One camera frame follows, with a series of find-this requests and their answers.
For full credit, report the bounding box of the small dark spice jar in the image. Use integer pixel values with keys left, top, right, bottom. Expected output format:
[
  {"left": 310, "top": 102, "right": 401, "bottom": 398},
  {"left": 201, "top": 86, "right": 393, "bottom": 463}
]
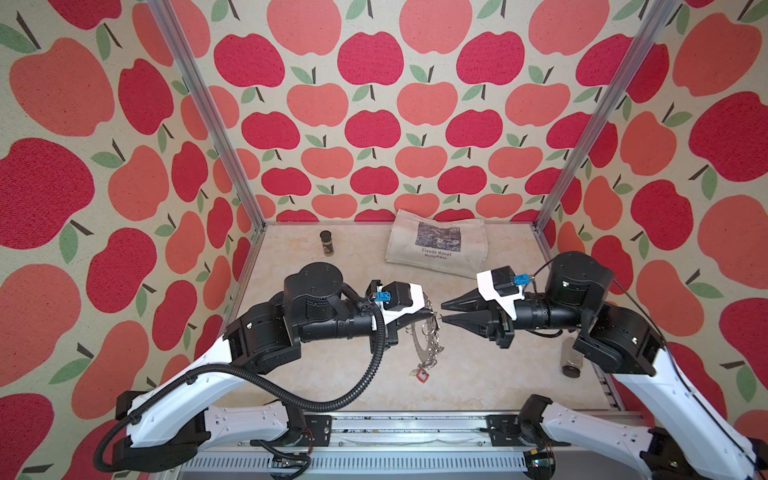
[{"left": 319, "top": 230, "right": 334, "bottom": 256}]

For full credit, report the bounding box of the left rear aluminium frame post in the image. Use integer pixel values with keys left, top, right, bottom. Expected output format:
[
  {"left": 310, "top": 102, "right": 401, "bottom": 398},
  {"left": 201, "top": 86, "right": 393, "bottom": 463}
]
[{"left": 146, "top": 0, "right": 267, "bottom": 232}]

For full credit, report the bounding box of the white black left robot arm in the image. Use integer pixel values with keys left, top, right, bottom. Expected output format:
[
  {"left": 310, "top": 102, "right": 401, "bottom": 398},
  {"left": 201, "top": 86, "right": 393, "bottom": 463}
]
[{"left": 93, "top": 262, "right": 435, "bottom": 473}]

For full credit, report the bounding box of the aluminium frame post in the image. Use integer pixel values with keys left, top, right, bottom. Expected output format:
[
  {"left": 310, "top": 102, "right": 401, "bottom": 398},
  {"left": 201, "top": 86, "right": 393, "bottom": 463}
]
[
  {"left": 532, "top": 0, "right": 682, "bottom": 235},
  {"left": 146, "top": 0, "right": 267, "bottom": 232}
]

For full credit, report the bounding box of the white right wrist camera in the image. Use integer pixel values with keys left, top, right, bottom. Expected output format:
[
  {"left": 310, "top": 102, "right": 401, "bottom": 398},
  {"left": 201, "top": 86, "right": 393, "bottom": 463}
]
[{"left": 476, "top": 266, "right": 531, "bottom": 321}]

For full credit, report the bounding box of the metal disc with key rings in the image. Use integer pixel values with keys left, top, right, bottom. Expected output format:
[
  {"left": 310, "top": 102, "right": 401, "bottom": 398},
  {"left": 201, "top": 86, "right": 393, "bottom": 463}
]
[{"left": 405, "top": 295, "right": 444, "bottom": 378}]

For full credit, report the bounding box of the grey cylinder near right wall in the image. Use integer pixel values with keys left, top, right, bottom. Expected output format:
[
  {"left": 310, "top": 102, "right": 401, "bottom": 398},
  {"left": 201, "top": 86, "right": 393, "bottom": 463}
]
[{"left": 560, "top": 337, "right": 584, "bottom": 379}]

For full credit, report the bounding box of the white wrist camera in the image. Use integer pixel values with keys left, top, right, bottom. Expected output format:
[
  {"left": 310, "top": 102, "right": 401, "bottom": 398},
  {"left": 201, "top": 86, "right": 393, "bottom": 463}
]
[
  {"left": 476, "top": 266, "right": 531, "bottom": 321},
  {"left": 370, "top": 281, "right": 425, "bottom": 328}
]

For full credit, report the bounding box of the cream Monet canvas bag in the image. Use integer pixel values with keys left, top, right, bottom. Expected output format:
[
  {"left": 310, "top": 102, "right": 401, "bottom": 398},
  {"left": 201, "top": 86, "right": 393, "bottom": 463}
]
[{"left": 385, "top": 210, "right": 489, "bottom": 278}]

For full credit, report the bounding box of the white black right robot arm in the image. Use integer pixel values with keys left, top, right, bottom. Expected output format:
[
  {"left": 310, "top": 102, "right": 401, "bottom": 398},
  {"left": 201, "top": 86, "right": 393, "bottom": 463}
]
[{"left": 441, "top": 251, "right": 767, "bottom": 479}]

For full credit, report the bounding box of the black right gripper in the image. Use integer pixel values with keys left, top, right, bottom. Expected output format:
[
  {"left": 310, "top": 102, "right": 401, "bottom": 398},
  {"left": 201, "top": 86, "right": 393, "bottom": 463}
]
[{"left": 441, "top": 282, "right": 594, "bottom": 352}]

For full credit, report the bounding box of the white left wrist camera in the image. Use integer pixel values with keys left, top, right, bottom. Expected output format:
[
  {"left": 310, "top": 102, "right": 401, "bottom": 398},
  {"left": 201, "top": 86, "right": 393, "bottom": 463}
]
[{"left": 370, "top": 281, "right": 425, "bottom": 328}]

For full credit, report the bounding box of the right rear aluminium frame post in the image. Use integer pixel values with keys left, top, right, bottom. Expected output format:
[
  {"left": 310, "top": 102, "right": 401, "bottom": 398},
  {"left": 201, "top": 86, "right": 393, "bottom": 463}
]
[{"left": 532, "top": 0, "right": 682, "bottom": 235}]

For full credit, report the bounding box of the front aluminium rail base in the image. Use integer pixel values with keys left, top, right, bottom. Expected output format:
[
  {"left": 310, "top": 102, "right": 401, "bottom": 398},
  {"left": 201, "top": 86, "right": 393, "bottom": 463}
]
[{"left": 146, "top": 410, "right": 613, "bottom": 480}]

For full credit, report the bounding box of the black corrugated cable hose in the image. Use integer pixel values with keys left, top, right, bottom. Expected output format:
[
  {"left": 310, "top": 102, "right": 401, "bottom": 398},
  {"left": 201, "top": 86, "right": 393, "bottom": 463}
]
[{"left": 92, "top": 299, "right": 387, "bottom": 474}]

